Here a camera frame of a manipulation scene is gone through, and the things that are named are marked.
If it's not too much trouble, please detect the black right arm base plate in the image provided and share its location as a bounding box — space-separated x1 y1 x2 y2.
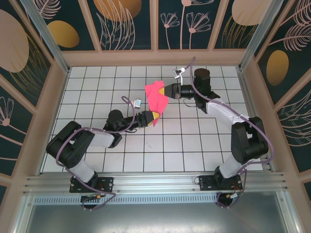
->
198 174 243 191

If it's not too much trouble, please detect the aluminium side rail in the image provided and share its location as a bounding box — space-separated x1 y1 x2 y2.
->
237 67 276 172

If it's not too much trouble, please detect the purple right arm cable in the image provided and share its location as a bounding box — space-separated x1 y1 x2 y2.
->
181 57 276 210

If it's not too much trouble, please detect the slotted grey cable duct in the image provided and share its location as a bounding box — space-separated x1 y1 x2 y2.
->
34 193 275 205

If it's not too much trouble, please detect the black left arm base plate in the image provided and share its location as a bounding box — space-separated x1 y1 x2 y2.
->
69 176 114 194

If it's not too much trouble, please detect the grey metal shelf sheet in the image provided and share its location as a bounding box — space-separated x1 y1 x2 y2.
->
23 203 291 233

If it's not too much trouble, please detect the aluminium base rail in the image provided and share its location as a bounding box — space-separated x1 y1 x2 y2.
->
23 171 290 195

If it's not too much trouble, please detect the aluminium corner post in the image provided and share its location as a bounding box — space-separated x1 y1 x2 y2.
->
20 0 71 74
238 0 284 71

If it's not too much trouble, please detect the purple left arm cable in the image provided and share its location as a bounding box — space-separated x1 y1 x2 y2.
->
55 96 139 212

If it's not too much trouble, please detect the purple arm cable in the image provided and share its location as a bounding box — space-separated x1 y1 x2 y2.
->
181 57 276 210
55 96 139 212

